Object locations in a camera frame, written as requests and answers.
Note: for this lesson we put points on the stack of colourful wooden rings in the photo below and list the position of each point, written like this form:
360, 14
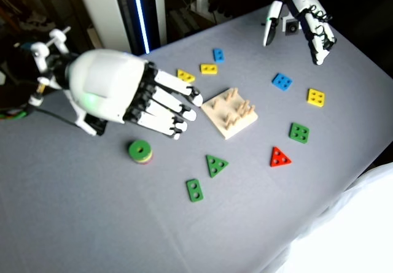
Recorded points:
140, 150

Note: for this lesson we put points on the yellow triangle block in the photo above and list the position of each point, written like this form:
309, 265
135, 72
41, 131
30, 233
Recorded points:
184, 75

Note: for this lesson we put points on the blue square block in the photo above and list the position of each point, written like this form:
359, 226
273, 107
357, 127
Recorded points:
282, 82

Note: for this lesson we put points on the yellow square block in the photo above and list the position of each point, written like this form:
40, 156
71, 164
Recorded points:
316, 97

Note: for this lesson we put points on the blue rectangle block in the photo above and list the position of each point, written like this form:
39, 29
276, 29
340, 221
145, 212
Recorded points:
218, 56

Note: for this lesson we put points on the yellow rectangle block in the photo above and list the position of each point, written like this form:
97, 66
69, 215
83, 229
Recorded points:
209, 69

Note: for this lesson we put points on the wooden peg board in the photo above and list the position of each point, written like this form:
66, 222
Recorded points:
224, 122

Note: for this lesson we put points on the green square block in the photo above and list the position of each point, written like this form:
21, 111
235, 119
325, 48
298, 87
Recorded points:
299, 132

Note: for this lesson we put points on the green triangle block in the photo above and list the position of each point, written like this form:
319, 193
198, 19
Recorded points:
215, 164

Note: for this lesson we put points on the green rectangle block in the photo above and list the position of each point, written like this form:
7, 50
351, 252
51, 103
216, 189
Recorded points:
194, 190

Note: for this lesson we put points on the red triangle block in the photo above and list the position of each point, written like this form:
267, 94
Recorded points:
279, 159

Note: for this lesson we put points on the white column with blue light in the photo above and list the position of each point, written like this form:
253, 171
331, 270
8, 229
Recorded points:
104, 12

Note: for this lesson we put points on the white power adapter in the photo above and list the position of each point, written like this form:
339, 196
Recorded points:
201, 2

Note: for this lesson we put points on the grey table cloth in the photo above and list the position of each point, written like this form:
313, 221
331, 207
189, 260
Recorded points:
92, 217

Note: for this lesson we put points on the white backdrop sheet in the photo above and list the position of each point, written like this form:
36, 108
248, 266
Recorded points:
353, 230

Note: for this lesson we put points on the small black camera on mount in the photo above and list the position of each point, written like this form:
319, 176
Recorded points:
291, 26

